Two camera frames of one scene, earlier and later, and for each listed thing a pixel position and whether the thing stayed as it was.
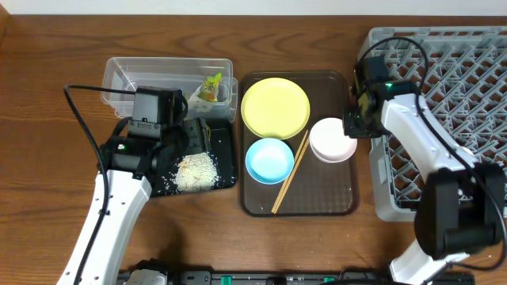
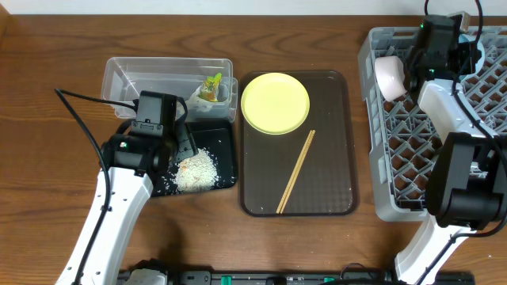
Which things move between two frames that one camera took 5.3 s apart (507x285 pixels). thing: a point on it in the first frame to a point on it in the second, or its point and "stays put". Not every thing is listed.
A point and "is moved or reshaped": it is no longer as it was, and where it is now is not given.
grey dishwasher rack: [461, 76] stays put
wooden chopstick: [289, 172] is moved or reshaped
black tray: [223, 150] stays put
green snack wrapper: [210, 89] stays put
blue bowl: [269, 161] to [465, 38]
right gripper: [350, 131] to [468, 58]
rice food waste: [196, 172] stays put
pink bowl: [329, 142] is moved or reshaped
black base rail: [308, 278] stays put
